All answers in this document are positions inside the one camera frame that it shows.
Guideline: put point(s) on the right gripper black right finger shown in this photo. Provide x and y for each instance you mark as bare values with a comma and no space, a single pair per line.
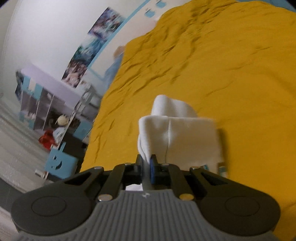
227,205

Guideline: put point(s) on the wall poster strip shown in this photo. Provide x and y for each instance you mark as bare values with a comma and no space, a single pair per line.
104,27

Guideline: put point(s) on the red toy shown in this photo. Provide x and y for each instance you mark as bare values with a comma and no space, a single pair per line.
47,140

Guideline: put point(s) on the metal chair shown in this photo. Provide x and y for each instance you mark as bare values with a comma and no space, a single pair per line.
84,112

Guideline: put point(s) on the white printed t-shirt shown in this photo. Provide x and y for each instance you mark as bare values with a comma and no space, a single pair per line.
176,135

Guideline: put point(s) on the blue smiley box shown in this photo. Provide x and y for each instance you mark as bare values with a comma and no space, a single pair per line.
61,164

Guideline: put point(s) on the white shelf unit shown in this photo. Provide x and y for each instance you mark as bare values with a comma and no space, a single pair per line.
45,103

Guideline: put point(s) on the mustard yellow bed cover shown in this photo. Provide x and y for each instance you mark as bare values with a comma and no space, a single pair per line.
230,61

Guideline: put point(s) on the blue pillow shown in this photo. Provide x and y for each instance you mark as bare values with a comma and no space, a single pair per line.
113,69

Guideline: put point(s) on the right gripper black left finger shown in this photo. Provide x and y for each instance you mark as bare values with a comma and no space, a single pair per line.
64,205

